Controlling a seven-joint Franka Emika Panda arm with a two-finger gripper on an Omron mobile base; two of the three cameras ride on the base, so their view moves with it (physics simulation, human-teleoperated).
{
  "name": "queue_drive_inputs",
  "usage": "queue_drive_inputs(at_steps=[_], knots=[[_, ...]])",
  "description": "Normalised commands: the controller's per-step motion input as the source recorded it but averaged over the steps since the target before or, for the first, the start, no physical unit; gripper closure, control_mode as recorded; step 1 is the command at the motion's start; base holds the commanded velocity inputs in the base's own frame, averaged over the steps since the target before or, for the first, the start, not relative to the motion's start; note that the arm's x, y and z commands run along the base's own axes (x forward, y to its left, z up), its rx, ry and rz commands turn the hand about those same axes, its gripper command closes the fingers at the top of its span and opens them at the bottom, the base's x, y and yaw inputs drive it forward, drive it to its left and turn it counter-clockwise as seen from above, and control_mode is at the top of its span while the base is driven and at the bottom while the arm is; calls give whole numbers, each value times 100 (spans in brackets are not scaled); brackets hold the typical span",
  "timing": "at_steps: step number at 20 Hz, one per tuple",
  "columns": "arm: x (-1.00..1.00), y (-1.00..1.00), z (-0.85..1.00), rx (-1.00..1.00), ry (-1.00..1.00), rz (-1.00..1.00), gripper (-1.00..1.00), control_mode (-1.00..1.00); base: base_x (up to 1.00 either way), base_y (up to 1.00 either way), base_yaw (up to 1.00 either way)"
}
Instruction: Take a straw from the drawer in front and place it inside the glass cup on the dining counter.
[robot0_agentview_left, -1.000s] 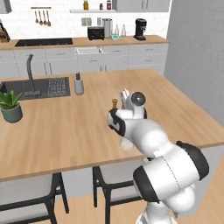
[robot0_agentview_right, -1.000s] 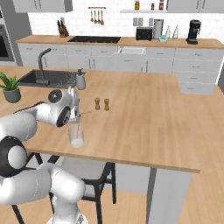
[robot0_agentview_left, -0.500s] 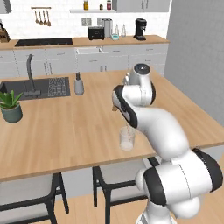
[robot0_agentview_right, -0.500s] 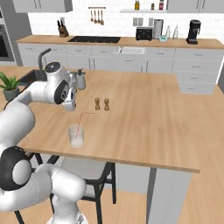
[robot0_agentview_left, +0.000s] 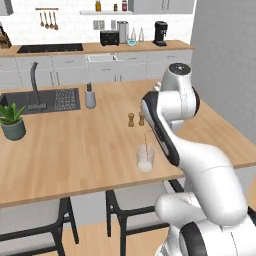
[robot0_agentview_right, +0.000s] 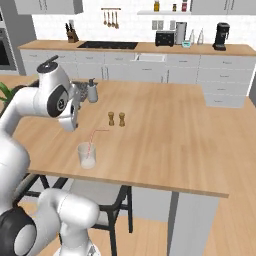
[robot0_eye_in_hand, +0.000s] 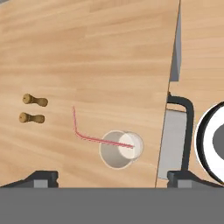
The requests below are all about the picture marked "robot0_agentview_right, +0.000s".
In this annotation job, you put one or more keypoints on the yellow jar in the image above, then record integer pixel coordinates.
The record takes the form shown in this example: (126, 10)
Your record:
(156, 6)

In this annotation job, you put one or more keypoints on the white open drawer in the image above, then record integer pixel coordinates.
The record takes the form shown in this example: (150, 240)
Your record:
(150, 58)

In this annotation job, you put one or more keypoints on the grey paper towel holder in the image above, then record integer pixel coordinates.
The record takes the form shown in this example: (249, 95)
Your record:
(181, 33)

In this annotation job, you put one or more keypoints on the grey upper cupboards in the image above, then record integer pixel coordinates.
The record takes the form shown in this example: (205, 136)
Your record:
(50, 6)
(223, 6)

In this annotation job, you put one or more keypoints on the grey soap dispenser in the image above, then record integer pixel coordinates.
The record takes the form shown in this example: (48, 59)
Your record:
(92, 93)

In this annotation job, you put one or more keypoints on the brown pepper shaker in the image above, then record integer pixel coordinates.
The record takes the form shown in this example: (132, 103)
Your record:
(111, 119)
(122, 120)

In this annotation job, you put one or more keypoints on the clear glass cup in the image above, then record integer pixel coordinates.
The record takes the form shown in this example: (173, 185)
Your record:
(87, 162)

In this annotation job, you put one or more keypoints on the small brown jar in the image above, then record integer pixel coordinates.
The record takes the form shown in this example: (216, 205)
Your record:
(174, 8)

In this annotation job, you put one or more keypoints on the black stool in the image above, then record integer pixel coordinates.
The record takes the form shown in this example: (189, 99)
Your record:
(115, 206)

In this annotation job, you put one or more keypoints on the green plant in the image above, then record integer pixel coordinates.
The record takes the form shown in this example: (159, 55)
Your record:
(6, 91)

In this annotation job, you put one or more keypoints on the small teal container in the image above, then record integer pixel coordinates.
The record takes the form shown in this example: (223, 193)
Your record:
(186, 43)

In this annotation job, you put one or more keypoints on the clear glass bottle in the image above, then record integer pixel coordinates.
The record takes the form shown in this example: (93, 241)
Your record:
(192, 38)
(200, 38)

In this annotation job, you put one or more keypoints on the black wall oven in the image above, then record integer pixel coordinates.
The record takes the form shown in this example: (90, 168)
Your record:
(5, 46)

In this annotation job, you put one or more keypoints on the grey lower cupboard run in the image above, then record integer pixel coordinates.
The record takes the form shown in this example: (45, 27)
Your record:
(216, 76)

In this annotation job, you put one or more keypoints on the red jar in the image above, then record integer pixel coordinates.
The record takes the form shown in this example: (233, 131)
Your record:
(184, 6)

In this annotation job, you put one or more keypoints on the brown knife block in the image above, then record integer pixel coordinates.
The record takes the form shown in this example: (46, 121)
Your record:
(72, 36)

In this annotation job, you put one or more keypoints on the white wall shelf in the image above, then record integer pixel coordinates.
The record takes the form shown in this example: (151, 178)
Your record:
(164, 12)

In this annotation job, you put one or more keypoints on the grey island counter base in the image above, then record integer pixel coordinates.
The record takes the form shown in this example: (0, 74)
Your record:
(193, 226)

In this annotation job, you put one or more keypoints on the black toaster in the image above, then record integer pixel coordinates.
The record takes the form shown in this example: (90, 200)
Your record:
(164, 39)

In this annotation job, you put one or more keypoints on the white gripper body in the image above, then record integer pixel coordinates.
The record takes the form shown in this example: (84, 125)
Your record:
(71, 117)

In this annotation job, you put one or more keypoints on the dark grey sink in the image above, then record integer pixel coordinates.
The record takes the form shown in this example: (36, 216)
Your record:
(82, 89)

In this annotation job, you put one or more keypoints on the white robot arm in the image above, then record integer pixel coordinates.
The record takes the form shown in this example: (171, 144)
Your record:
(20, 110)

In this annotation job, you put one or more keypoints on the rail with hanging utensils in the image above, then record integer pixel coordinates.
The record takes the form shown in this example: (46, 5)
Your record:
(111, 18)

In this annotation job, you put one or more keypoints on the black hob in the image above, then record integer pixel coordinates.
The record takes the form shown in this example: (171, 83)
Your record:
(107, 45)

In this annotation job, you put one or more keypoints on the red white striped straw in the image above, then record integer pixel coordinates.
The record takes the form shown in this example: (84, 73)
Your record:
(93, 136)

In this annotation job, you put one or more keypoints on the grey wall socket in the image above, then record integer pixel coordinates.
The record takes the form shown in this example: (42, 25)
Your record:
(158, 25)
(172, 25)

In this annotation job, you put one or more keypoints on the black coffee machine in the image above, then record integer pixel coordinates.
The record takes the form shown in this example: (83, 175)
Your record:
(221, 36)

